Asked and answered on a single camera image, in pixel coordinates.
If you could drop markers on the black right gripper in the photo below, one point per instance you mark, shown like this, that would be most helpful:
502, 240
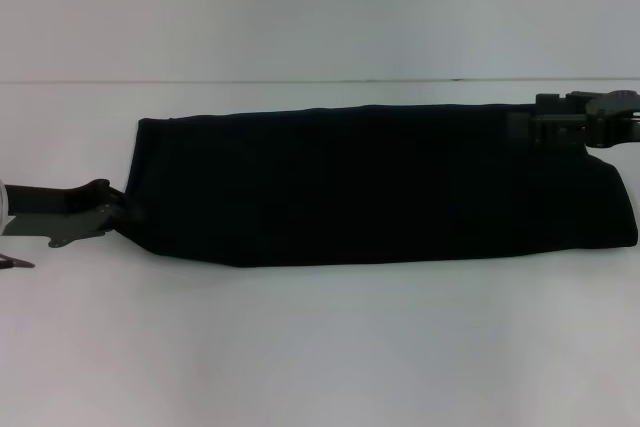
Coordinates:
612, 117

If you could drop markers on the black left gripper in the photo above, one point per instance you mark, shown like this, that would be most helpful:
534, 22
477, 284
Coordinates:
60, 214

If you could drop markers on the black shirt with FREE print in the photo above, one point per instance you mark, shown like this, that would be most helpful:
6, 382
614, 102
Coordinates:
375, 187

